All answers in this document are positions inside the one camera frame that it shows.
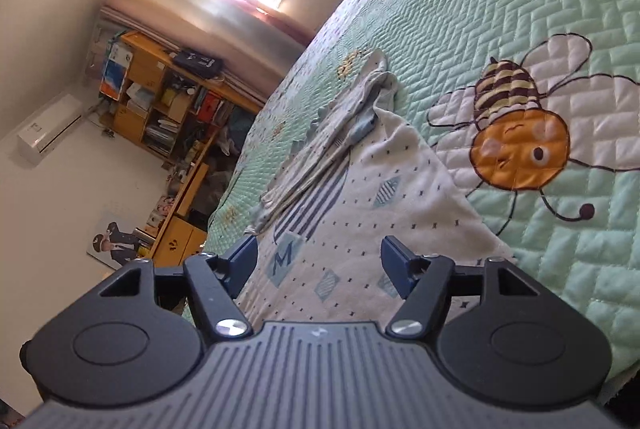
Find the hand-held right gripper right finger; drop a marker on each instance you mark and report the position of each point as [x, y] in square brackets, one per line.
[397, 264]

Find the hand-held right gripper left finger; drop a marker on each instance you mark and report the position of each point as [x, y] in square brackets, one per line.
[245, 264]

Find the white star-print shirt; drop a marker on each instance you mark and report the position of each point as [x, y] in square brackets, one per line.
[400, 179]

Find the pile of bags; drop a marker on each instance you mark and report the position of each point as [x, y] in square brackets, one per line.
[232, 134]

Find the wooden bookshelf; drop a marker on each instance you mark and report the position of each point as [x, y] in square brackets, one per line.
[150, 94]

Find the black hanging bag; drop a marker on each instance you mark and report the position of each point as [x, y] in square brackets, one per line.
[197, 61]

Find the white air conditioner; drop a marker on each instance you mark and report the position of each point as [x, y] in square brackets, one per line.
[47, 131]

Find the pink curtain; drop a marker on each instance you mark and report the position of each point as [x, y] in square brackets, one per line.
[200, 19]

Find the green quilted bee bedspread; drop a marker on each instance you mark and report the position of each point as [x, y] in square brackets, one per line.
[500, 34]

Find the wall poster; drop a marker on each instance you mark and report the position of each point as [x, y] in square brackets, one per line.
[115, 243]

